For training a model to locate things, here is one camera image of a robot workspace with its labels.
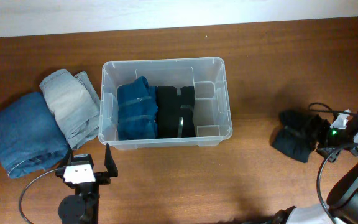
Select teal taped shirt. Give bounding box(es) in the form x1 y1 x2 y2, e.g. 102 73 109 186
117 76 158 141

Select left black cable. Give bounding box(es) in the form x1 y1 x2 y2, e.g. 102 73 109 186
17 167 65 224

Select light blue folded jeans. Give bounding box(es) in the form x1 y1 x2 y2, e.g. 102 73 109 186
39 69 100 150

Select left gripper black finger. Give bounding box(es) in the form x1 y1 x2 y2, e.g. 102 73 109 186
104 144 118 177
59 148 73 168

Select dark blue folded jeans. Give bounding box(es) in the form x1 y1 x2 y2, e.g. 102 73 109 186
0 92 70 179

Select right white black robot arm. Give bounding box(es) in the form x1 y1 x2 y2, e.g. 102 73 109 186
269 103 358 223

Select black taped garment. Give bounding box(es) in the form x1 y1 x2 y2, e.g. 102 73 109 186
156 86 196 138

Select dark taped garment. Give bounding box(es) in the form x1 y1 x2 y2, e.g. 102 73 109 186
272 110 331 163

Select clear plastic storage container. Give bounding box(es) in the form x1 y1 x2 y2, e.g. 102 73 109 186
98 57 233 150

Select black cable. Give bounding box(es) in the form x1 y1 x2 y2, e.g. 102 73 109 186
308 102 358 224
17 167 65 224

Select right black cable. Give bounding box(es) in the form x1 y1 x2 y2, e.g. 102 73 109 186
308 102 358 224

